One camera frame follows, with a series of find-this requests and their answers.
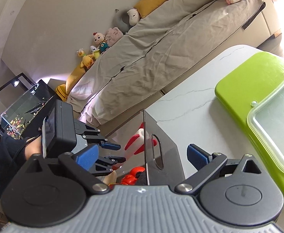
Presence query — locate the grey plush pillow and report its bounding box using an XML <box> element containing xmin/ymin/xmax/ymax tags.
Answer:
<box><xmin>112</xmin><ymin>9</ymin><xmax>131</xmax><ymax>34</ymax></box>

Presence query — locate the yellow duck plush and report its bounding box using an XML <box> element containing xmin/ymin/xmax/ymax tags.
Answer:
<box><xmin>77</xmin><ymin>46</ymin><xmax>100</xmax><ymax>70</ymax></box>

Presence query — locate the lime green cutting board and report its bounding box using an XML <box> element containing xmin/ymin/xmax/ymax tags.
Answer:
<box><xmin>215</xmin><ymin>52</ymin><xmax>284</xmax><ymax>194</ymax></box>

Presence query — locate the beige sofa with cover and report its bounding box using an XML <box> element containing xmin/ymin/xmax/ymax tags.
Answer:
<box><xmin>67</xmin><ymin>0</ymin><xmax>280</xmax><ymax>127</ymax></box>

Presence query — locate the yellow cushion near tank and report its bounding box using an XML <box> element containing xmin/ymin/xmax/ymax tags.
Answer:
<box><xmin>55</xmin><ymin>65</ymin><xmax>86</xmax><ymax>102</ymax></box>

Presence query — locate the baby doll plush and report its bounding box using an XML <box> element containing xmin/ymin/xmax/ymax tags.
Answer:
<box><xmin>93</xmin><ymin>32</ymin><xmax>109</xmax><ymax>54</ymax></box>

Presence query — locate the red white toy rocket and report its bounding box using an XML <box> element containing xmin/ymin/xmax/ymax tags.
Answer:
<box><xmin>125</xmin><ymin>123</ymin><xmax>145</xmax><ymax>159</ymax></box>

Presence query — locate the pink plush toy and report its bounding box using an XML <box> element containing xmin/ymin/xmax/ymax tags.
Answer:
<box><xmin>104</xmin><ymin>27</ymin><xmax>123</xmax><ymax>47</ymax></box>

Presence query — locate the orange red toy figure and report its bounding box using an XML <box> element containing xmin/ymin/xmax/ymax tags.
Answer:
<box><xmin>120</xmin><ymin>166</ymin><xmax>147</xmax><ymax>186</ymax></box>

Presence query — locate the person left hand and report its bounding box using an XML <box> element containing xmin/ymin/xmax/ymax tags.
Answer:
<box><xmin>24</xmin><ymin>135</ymin><xmax>42</xmax><ymax>160</ymax></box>

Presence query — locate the clear plastic container lid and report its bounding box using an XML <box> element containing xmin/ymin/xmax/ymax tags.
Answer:
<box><xmin>247</xmin><ymin>81</ymin><xmax>284</xmax><ymax>173</ymax></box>

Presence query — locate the dark sleeve forearm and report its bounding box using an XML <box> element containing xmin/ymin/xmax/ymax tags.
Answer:
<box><xmin>0</xmin><ymin>135</ymin><xmax>27</xmax><ymax>198</ymax></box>

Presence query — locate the glass fish tank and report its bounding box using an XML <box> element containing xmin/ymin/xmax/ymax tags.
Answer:
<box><xmin>0</xmin><ymin>80</ymin><xmax>57</xmax><ymax>139</ymax></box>

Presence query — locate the white bear plush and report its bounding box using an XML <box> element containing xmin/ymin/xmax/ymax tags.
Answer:
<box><xmin>127</xmin><ymin>9</ymin><xmax>140</xmax><ymax>26</ymax></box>

